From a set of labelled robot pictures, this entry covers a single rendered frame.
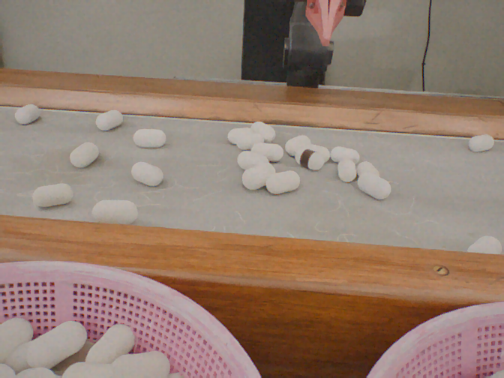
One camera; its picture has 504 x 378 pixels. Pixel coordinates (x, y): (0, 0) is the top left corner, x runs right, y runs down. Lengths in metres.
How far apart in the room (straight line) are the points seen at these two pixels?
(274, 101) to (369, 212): 0.26
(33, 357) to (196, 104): 0.42
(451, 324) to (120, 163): 0.35
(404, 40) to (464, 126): 1.93
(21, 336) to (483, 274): 0.28
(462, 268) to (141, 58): 2.43
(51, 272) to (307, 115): 0.41
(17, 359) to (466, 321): 0.25
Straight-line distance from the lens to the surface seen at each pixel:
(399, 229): 0.40
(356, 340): 0.31
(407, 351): 0.26
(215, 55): 2.55
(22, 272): 0.31
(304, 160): 0.48
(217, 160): 0.50
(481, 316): 0.29
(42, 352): 0.29
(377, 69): 2.57
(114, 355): 0.28
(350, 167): 0.46
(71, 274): 0.30
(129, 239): 0.32
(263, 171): 0.43
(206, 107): 0.63
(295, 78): 0.89
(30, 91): 0.71
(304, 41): 0.86
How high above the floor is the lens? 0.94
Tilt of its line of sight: 27 degrees down
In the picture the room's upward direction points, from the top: 3 degrees clockwise
